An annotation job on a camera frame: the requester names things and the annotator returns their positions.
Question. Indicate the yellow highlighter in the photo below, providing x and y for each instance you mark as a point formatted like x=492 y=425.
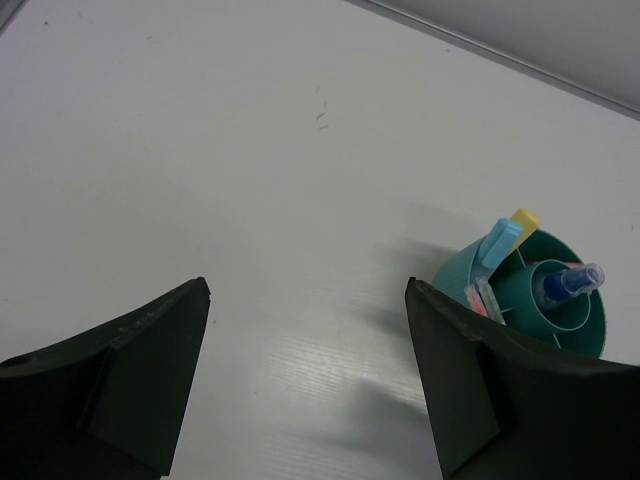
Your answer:
x=529 y=222

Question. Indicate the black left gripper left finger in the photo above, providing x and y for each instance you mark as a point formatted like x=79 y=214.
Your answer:
x=108 y=403

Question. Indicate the teal round desk organizer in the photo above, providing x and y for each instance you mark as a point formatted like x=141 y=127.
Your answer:
x=578 y=325

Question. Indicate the blue highlighter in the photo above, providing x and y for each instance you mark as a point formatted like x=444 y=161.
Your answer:
x=498 y=243

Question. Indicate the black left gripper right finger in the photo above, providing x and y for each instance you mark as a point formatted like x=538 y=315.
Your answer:
x=503 y=405

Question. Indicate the clear spray bottle blue cap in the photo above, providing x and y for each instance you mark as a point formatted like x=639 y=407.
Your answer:
x=556 y=288

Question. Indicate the red slim pen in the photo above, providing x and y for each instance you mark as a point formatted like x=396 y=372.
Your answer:
x=482 y=300

